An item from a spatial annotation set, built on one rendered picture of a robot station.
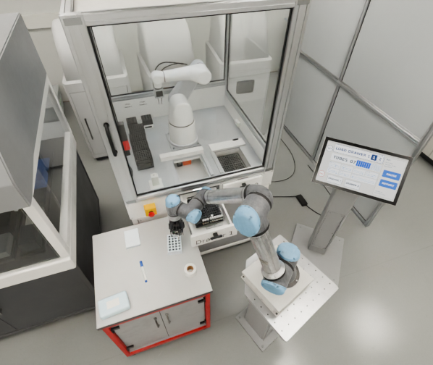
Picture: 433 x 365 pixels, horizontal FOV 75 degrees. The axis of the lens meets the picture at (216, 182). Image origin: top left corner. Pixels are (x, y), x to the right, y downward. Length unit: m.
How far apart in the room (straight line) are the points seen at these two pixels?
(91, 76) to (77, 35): 0.16
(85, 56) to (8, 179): 0.56
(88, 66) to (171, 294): 1.19
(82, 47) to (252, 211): 0.90
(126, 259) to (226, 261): 1.07
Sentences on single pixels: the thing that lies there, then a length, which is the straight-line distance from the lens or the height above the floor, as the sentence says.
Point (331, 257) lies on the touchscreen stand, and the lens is 2.80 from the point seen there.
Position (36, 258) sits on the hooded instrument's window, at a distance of 1.76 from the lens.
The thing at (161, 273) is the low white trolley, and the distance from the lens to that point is 1.74.
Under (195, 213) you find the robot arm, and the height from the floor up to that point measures 1.20.
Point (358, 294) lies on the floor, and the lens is 2.76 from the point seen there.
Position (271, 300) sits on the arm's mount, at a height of 0.84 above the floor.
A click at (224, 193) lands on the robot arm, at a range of 1.35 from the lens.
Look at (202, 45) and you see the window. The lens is 1.36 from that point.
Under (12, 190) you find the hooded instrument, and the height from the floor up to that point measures 1.48.
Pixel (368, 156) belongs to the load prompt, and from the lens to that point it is 2.01.
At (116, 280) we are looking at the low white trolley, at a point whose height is 0.76.
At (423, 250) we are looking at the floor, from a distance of 3.32.
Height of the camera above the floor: 2.31
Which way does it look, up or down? 46 degrees down
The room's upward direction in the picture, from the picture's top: 1 degrees clockwise
